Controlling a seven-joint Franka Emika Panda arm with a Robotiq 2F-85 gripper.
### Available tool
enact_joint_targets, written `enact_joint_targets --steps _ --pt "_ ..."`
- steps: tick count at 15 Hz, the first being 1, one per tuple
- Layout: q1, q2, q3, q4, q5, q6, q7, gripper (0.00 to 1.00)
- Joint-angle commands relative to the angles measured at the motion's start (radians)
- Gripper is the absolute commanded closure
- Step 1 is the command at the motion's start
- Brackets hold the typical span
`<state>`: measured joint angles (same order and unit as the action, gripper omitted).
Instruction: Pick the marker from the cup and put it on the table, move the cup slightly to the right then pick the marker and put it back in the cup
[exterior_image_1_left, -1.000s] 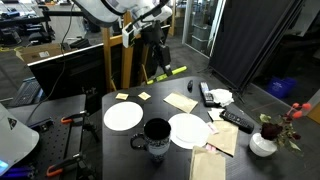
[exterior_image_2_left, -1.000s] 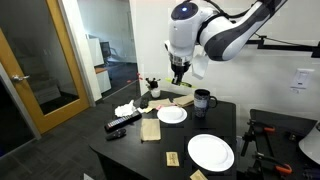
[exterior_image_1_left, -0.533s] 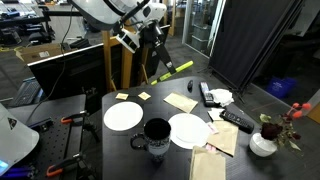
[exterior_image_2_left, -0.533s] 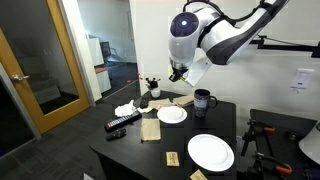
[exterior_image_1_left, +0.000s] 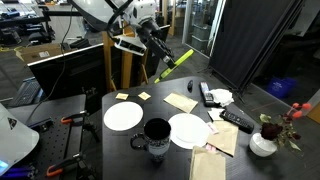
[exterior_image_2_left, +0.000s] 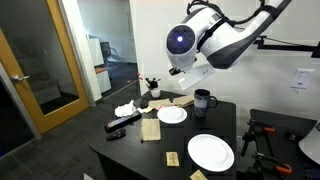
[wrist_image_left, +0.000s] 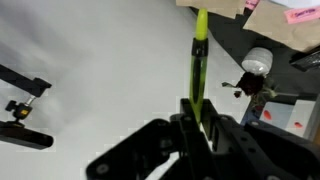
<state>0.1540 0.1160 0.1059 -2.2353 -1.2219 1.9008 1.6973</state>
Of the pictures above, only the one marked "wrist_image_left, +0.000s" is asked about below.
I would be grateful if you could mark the black stereo camera bar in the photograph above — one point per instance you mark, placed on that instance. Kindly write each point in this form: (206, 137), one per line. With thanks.
(23, 136)

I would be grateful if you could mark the black remote control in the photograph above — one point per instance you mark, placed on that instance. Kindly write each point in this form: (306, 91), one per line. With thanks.
(306, 60)

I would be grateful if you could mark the black ball head mount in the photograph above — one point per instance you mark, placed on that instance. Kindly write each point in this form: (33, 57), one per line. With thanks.
(20, 111)

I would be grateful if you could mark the white bowl vase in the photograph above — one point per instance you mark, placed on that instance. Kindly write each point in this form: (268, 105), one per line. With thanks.
(257, 60)

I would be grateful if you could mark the green highlighter marker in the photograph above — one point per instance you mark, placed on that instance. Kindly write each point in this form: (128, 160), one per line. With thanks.
(199, 66)

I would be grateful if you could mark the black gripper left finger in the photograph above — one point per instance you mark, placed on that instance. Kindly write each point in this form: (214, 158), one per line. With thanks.
(186, 116)

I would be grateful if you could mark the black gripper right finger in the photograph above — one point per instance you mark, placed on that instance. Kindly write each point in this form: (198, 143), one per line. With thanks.
(211, 123)

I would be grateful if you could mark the pink sticky note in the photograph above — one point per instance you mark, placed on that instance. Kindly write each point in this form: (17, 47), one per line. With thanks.
(301, 15)
(251, 4)

